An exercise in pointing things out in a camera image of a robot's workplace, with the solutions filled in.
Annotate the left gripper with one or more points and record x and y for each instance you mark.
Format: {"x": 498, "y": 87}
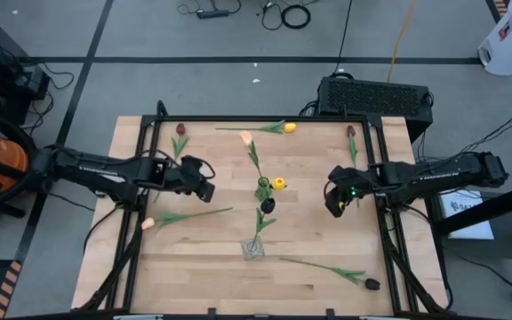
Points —
{"x": 189, "y": 173}

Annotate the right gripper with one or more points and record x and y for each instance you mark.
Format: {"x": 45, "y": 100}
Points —
{"x": 347, "y": 182}

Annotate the yellow artificial tulip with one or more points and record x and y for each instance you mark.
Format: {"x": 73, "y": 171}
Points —
{"x": 278, "y": 183}
{"x": 290, "y": 128}

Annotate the black artificial tulip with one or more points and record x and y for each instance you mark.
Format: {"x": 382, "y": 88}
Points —
{"x": 372, "y": 284}
{"x": 268, "y": 205}

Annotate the peach artificial tulip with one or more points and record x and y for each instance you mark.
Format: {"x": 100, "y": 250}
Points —
{"x": 148, "y": 223}
{"x": 246, "y": 137}

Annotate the dark red artificial tulip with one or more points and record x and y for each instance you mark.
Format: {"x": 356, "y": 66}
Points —
{"x": 350, "y": 131}
{"x": 180, "y": 129}

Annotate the clear glass vase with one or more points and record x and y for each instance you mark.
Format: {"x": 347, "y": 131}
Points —
{"x": 256, "y": 254}

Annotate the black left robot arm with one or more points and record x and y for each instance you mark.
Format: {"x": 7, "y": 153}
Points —
{"x": 105, "y": 171}

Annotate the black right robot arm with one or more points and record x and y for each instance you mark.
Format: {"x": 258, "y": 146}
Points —
{"x": 438, "y": 175}

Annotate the green glass vase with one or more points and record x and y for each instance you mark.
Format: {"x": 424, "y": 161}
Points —
{"x": 262, "y": 193}

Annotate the black perforated computer case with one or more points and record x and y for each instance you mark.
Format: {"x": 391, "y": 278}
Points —
{"x": 371, "y": 100}

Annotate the white printed sheet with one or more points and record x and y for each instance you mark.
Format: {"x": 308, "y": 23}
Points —
{"x": 469, "y": 222}

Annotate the black metal stand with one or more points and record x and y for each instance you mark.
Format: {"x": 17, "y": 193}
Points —
{"x": 487, "y": 209}

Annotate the black power strip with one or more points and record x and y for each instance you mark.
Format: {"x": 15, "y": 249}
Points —
{"x": 213, "y": 13}

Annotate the orange black vacuum cleaner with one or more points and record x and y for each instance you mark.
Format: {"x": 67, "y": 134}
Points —
{"x": 2, "y": 155}

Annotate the black aluminium table frame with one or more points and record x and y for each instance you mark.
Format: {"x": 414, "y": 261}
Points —
{"x": 260, "y": 118}

